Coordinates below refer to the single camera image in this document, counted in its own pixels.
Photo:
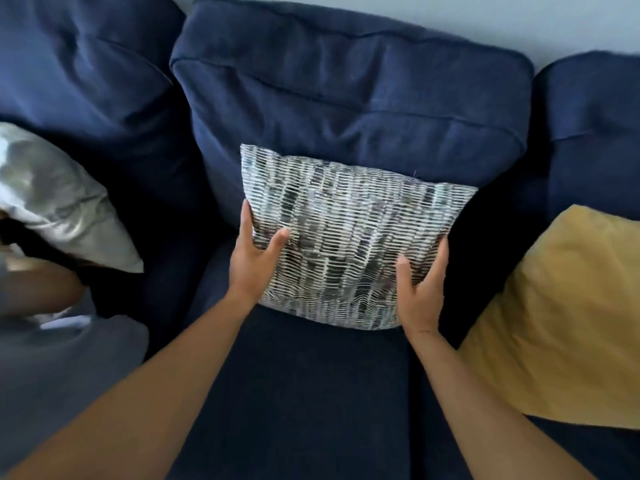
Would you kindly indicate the black white patterned cushion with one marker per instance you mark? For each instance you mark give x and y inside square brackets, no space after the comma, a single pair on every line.
[345,229]

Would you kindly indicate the navy blue sofa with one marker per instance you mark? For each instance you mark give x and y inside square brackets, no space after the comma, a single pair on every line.
[320,394]

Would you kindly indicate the yellow cushion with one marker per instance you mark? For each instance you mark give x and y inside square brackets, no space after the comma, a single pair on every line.
[565,319]

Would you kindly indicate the person's right forearm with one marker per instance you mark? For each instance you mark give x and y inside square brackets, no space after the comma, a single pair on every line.
[480,419]

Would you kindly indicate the person's right hand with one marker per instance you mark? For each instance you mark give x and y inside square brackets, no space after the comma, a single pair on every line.
[425,304]

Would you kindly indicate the person's left forearm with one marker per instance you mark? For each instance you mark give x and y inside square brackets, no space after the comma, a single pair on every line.
[150,394]

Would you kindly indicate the navy sofa back cushion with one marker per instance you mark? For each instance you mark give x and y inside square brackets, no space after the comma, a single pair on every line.
[350,79]
[590,134]
[85,69]

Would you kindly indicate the person's left hand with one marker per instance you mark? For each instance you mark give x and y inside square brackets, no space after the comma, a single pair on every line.
[255,269]

